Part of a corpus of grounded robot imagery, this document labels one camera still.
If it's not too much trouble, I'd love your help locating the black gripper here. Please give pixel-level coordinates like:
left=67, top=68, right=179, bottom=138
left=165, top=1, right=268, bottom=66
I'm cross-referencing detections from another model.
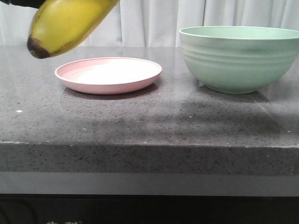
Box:
left=0, top=0, right=45, bottom=8

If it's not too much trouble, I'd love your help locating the yellow banana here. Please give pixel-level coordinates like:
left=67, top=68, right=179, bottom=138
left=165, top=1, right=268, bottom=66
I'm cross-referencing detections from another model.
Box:
left=27, top=0, right=118, bottom=59

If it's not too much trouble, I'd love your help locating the pink plate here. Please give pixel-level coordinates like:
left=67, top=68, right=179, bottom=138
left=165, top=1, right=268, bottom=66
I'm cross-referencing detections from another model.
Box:
left=55, top=57, right=162, bottom=95

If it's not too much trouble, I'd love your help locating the green bowl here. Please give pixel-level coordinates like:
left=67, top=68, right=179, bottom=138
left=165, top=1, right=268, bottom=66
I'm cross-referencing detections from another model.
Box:
left=179, top=26, right=299, bottom=94

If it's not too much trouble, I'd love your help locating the white curtain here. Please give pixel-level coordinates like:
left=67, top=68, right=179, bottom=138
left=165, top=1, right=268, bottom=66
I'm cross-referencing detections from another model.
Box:
left=0, top=0, right=299, bottom=49

